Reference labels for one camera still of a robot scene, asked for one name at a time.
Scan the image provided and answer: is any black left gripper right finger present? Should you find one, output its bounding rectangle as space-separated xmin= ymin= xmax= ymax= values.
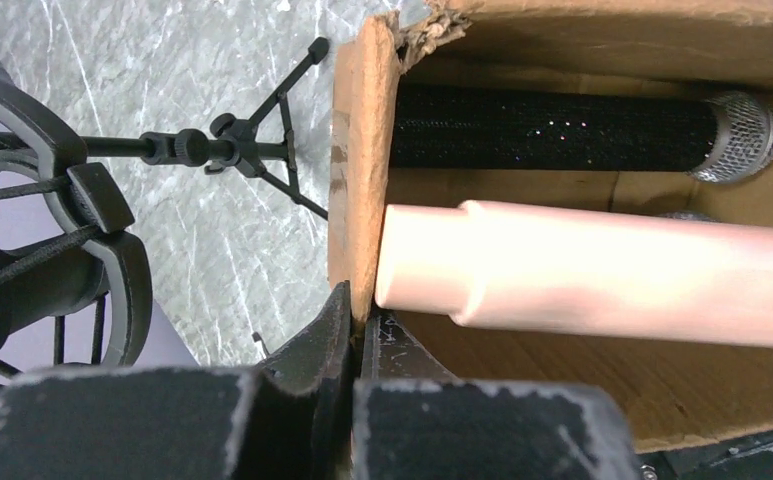
xmin=352 ymin=309 xmax=640 ymax=479

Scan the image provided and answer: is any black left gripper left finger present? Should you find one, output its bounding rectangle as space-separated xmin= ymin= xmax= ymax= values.
xmin=0 ymin=282 xmax=352 ymax=479

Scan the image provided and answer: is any black glitter microphone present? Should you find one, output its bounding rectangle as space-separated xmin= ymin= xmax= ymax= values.
xmin=390 ymin=84 xmax=773 ymax=184

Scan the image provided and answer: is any purple glitter microphone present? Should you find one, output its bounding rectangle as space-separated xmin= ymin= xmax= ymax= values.
xmin=658 ymin=211 xmax=717 ymax=222

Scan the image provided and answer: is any pink peach microphone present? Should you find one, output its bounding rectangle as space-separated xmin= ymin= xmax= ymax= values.
xmin=374 ymin=201 xmax=773 ymax=347

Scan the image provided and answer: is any black tripod shock-mount stand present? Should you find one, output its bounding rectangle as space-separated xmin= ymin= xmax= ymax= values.
xmin=0 ymin=37 xmax=330 ymax=389

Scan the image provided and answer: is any brown cardboard box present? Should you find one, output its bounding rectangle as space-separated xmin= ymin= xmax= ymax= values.
xmin=327 ymin=1 xmax=773 ymax=452

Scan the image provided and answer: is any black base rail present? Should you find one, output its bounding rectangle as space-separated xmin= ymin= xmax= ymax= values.
xmin=639 ymin=430 xmax=773 ymax=480

